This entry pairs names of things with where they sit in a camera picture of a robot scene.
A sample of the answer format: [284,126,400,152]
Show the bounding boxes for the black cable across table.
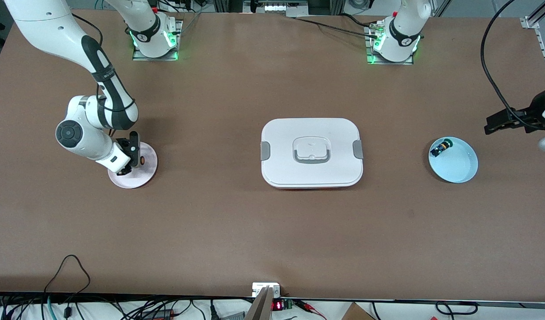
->
[294,17,379,38]

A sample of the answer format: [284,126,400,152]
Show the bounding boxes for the light blue round plate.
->
[429,136,478,184]

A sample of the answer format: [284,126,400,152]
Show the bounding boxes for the red clip wires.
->
[294,300,327,320]

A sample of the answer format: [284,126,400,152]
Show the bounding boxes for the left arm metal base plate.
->
[366,24,415,65]

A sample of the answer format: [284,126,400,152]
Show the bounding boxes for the black looped cable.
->
[44,254,91,308]

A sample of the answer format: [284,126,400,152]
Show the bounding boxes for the aluminium frame with device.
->
[243,0,308,17]

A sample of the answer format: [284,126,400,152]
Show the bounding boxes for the grey angled metal bar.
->
[245,287,273,320]

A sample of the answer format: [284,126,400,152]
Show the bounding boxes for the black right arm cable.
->
[70,12,136,138]

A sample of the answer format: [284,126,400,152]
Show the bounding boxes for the aluminium corner profile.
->
[520,0,545,30]

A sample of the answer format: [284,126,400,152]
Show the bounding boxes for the pink round plate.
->
[108,141,158,189]

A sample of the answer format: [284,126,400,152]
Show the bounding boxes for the green push-button switch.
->
[431,139,453,157]

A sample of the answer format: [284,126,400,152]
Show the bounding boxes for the white lidded container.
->
[260,118,364,190]

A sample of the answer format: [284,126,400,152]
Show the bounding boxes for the brown cardboard box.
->
[341,302,375,320]

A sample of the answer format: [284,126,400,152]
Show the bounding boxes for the small white metal bracket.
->
[252,282,282,298]

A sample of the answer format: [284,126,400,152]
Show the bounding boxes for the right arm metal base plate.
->
[131,20,183,61]

